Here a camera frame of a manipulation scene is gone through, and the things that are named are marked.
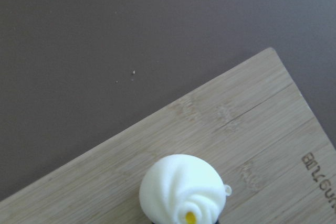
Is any bamboo cutting board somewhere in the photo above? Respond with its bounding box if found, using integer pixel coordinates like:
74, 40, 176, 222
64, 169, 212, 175
1, 48, 335, 223

